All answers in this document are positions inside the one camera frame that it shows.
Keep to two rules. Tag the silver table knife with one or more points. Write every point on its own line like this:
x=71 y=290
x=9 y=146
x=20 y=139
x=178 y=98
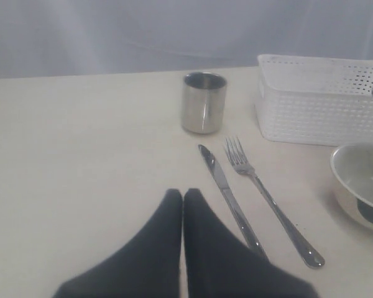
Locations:
x=219 y=177

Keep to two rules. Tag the white perforated plastic basket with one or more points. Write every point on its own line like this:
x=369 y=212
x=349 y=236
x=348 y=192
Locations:
x=315 y=100

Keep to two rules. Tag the silver metal fork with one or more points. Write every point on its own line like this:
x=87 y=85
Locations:
x=241 y=165

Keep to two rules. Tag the white speckled ceramic bowl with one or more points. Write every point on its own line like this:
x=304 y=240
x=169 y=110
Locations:
x=352 y=170

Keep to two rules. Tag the shiny steel cup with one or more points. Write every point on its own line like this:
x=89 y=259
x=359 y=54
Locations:
x=203 y=100

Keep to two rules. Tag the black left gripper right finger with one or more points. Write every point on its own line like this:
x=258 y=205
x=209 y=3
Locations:
x=219 y=265

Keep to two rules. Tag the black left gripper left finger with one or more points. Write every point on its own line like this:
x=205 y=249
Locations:
x=146 y=266

